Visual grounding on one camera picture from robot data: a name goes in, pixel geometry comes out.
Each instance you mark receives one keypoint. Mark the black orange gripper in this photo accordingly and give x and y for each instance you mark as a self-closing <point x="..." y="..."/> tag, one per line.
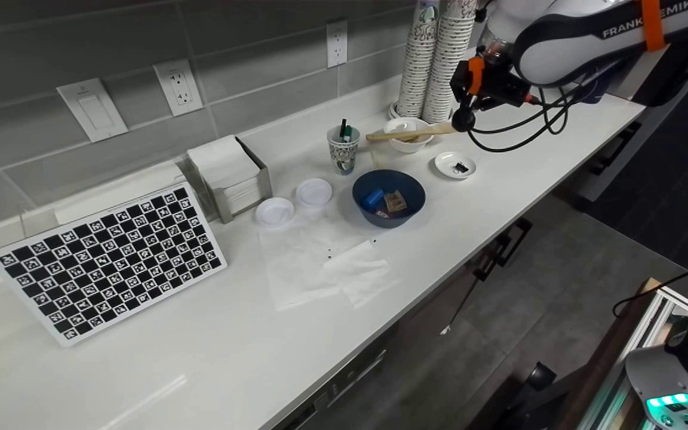
<point x="486" y="82"/>

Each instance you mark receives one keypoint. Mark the grey robot base with light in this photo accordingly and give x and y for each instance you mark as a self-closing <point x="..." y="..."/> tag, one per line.
<point x="661" y="378"/>

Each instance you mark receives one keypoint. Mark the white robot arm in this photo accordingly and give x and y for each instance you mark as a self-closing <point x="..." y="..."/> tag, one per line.
<point x="564" y="42"/>

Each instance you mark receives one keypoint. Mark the small white side plate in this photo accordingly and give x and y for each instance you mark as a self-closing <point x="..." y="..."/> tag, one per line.
<point x="446" y="166"/>

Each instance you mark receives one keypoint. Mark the white bowl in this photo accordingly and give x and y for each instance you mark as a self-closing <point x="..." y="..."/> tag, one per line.
<point x="407" y="124"/>

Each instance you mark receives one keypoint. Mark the brown block in bowl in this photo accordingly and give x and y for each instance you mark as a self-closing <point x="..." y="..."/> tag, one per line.
<point x="395" y="202"/>

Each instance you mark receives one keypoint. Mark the blue bowl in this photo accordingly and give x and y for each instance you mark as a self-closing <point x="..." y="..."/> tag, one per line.
<point x="388" y="179"/>

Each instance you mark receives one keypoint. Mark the blue block in bowl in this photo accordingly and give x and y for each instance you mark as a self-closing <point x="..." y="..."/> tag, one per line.
<point x="373" y="198"/>

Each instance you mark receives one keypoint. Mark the right paper cup stack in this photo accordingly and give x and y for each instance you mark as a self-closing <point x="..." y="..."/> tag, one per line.
<point x="455" y="26"/>

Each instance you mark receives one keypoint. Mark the paper cup stack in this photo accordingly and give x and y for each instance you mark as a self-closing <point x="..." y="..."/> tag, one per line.
<point x="418" y="53"/>
<point x="455" y="26"/>

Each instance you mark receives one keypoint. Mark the left paper cup stack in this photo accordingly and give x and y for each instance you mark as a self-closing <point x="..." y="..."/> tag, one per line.
<point x="418" y="53"/>

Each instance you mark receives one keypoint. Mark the wooden spoon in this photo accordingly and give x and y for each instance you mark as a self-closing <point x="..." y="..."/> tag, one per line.
<point x="429" y="131"/>

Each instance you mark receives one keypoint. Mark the green logo coffee cup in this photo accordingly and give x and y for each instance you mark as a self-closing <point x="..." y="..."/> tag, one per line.
<point x="342" y="143"/>

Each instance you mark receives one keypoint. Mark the clear plastic cup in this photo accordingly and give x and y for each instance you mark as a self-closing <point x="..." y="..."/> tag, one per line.
<point x="314" y="196"/>

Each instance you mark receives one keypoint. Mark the clear plastic sheet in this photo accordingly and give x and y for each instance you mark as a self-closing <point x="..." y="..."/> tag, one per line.
<point x="321" y="260"/>

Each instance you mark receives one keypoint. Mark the white napkin dispenser box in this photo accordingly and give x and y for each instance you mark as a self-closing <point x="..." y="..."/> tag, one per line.
<point x="232" y="174"/>

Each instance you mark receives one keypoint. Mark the checkered calibration board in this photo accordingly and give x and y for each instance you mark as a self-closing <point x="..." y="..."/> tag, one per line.
<point x="94" y="272"/>

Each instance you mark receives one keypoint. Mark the white wall outlet right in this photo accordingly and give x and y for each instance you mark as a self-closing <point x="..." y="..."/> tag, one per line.
<point x="337" y="42"/>

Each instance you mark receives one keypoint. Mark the white wall outlet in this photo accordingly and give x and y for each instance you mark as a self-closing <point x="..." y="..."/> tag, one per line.
<point x="337" y="42"/>
<point x="179" y="86"/>

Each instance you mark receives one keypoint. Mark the white wall outlet left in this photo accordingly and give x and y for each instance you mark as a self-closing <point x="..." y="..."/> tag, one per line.
<point x="179" y="86"/>

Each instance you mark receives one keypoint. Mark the white wall switch plate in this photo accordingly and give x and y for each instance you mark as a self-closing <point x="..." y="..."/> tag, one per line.
<point x="94" y="108"/>

